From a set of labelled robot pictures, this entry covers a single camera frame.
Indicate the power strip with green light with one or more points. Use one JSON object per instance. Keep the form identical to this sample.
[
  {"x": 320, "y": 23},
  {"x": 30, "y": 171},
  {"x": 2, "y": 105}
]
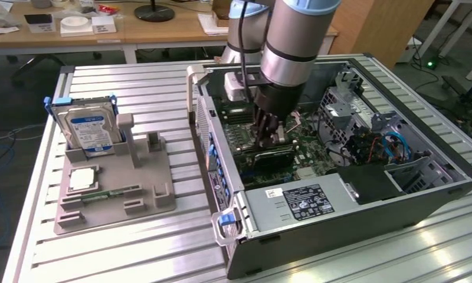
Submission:
[{"x": 429, "y": 63}]

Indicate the hard drive with blue label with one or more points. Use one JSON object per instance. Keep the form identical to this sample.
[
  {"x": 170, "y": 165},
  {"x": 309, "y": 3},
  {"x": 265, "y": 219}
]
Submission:
[{"x": 59, "y": 100}]

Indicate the white cup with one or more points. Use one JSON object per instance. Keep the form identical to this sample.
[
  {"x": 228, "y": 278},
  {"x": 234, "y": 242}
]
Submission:
[{"x": 58, "y": 3}]

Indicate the grey power supply unit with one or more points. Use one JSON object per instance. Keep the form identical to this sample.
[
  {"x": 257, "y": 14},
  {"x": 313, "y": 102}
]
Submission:
[{"x": 274, "y": 212}]

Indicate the metal socket cover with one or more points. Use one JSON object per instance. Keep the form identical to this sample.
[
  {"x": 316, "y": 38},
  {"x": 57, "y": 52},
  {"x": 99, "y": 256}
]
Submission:
[{"x": 296, "y": 119}]

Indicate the small metal disk bay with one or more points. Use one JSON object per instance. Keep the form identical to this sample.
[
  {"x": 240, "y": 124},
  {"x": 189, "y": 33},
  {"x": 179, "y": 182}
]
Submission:
[{"x": 416, "y": 177}]

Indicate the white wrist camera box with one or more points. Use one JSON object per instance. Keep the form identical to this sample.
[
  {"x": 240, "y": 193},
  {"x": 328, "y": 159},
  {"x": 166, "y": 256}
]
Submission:
[{"x": 233, "y": 88}]

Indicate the grey cup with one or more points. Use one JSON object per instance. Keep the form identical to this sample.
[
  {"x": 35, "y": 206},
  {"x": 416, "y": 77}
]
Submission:
[{"x": 41, "y": 3}]

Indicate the installed dark RAM stick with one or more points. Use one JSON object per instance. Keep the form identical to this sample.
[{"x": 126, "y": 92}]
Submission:
[{"x": 246, "y": 150}]

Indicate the long wooden desk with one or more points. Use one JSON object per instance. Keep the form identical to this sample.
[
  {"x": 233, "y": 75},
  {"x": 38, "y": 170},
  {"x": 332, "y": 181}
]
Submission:
[{"x": 161, "y": 32}]

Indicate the white box with black top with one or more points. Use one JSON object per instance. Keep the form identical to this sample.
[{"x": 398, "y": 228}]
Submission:
[{"x": 41, "y": 26}]

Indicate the silver hard disk blue label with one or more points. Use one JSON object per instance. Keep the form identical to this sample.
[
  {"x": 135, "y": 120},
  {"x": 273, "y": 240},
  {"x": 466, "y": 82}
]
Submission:
[{"x": 87, "y": 129}]

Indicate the plain white carton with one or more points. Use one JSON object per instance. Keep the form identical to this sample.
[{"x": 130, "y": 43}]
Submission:
[{"x": 101, "y": 25}]

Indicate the black Nvidia Quadro graphics card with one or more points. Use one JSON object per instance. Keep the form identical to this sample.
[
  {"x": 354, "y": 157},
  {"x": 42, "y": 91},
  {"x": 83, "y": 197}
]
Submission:
[{"x": 273, "y": 160}]

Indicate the black RAM slot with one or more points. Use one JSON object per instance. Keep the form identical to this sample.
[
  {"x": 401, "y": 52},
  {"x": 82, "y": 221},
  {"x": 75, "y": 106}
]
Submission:
[
  {"x": 237, "y": 118},
  {"x": 236, "y": 111}
]

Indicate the white paper card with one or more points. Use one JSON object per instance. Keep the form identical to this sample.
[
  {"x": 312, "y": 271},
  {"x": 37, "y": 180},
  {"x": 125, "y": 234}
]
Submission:
[{"x": 3, "y": 30}]

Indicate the black round lamp base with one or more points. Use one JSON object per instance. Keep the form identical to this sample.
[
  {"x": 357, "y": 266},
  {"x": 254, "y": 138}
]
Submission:
[{"x": 153, "y": 13}]

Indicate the black office chair base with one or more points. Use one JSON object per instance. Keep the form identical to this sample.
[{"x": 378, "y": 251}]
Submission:
[{"x": 38, "y": 63}]

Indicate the blue card retainer clips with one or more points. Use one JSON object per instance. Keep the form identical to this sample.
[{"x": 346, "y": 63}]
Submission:
[{"x": 210, "y": 150}]

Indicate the open dark grey PC case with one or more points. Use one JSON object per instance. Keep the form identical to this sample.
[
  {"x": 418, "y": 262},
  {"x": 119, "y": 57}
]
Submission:
[{"x": 337, "y": 244}]

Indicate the white paper stack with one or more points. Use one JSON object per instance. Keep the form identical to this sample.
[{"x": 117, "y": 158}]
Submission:
[{"x": 209, "y": 25}]

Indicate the green RAM stick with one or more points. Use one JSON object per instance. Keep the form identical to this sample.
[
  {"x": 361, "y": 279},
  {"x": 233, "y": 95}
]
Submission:
[{"x": 101, "y": 195}]

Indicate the silver CPU chip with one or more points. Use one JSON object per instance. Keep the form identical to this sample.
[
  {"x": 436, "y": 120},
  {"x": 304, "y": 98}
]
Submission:
[{"x": 81, "y": 179}]

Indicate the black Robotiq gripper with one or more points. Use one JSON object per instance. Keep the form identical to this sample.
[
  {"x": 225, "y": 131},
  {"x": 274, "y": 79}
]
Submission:
[{"x": 278, "y": 100}]

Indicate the red packet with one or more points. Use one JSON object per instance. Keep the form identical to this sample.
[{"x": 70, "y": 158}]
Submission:
[{"x": 105, "y": 9}]

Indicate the perforated metal disk bay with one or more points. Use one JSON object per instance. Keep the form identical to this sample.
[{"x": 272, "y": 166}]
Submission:
[{"x": 337, "y": 118}]

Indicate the wooden cabinet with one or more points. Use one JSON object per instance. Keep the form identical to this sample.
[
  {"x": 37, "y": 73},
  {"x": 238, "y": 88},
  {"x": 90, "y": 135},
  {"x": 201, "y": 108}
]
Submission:
[{"x": 377, "y": 29}]

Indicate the white round bowl box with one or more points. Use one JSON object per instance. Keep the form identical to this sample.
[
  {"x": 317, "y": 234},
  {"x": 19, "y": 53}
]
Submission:
[{"x": 75, "y": 28}]

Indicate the green motherboard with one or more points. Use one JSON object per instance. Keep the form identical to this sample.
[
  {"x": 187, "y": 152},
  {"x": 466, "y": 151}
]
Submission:
[{"x": 310, "y": 159}]

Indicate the brown cardboard box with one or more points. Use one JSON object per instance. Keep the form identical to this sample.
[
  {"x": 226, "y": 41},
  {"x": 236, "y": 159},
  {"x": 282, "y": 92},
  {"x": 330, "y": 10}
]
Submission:
[{"x": 220, "y": 10}]

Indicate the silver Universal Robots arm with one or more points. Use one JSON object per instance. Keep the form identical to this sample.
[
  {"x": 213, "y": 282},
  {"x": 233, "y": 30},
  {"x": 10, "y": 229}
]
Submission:
[{"x": 286, "y": 44}]

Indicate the black floor stand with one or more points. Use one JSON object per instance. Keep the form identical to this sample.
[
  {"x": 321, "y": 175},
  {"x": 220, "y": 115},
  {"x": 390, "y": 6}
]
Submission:
[{"x": 453, "y": 85}]

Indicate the grey printed parts rack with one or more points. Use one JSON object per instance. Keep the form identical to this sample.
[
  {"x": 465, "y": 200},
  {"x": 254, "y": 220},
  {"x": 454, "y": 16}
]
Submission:
[{"x": 113, "y": 215}]

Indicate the blue case latch tab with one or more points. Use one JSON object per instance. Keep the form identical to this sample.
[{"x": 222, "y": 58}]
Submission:
[{"x": 225, "y": 220}]

